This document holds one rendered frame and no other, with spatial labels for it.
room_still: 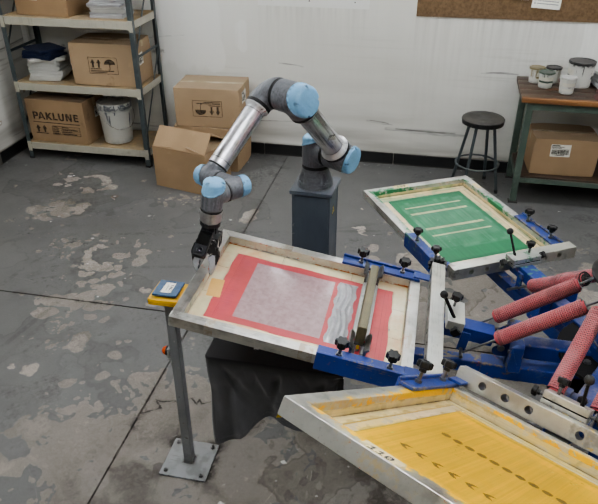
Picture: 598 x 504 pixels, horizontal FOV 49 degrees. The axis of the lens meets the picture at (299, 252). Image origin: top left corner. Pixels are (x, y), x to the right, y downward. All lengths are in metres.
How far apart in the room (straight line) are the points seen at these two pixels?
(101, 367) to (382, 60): 3.51
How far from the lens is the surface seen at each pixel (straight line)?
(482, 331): 2.27
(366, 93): 5.93
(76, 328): 4.14
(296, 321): 2.21
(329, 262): 2.49
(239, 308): 2.22
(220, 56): 6.13
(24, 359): 4.01
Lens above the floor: 2.39
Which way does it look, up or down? 31 degrees down
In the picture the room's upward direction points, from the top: straight up
